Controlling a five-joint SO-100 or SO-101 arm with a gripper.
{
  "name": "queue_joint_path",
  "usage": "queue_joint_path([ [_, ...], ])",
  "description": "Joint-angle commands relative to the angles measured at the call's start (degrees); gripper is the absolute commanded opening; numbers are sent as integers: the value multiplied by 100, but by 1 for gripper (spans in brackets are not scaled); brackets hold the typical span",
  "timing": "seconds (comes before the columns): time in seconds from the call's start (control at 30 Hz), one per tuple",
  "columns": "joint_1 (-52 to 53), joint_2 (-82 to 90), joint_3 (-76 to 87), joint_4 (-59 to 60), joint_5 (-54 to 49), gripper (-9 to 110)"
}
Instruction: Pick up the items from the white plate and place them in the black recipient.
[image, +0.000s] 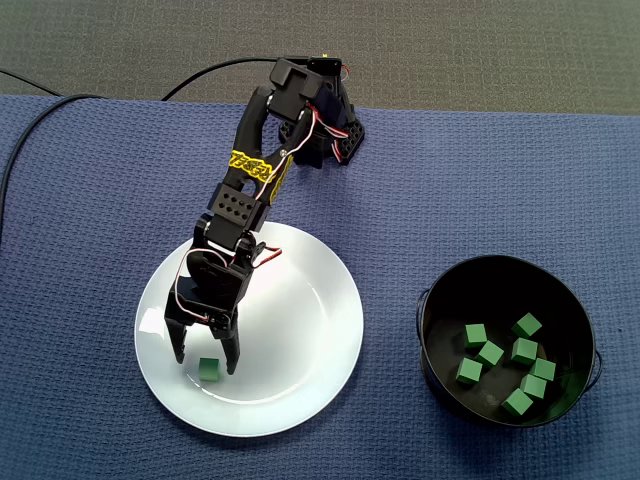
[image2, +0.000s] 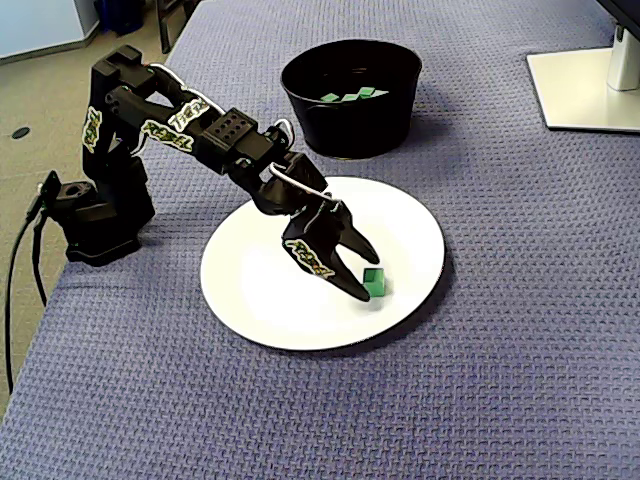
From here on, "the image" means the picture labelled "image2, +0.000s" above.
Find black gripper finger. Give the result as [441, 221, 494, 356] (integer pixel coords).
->
[339, 212, 380, 265]

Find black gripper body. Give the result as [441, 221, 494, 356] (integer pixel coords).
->
[282, 198, 351, 249]

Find black gripper finger with sticker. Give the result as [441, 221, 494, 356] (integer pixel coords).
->
[282, 234, 371, 303]

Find white round plate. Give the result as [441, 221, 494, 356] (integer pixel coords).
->
[199, 175, 447, 352]

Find black round bowl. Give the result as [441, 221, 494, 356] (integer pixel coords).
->
[280, 38, 423, 160]

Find blue textured table cloth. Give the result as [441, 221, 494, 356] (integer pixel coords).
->
[0, 0, 640, 480]

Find dark chair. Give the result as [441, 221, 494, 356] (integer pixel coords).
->
[154, 0, 201, 55]

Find white monitor stand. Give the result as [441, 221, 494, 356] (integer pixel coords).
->
[525, 22, 640, 134]

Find black controller board holder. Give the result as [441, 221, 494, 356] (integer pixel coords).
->
[35, 169, 64, 214]

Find blue bin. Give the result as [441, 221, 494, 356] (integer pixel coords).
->
[93, 0, 147, 36]

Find black monitor screen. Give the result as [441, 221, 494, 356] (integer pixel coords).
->
[594, 0, 640, 29]

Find white red servo wire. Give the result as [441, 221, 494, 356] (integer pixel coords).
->
[148, 62, 224, 115]
[268, 162, 342, 221]
[272, 117, 297, 147]

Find short black cable with plug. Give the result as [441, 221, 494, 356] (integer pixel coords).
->
[30, 209, 50, 307]

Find long black cable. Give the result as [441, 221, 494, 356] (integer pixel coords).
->
[3, 197, 44, 397]

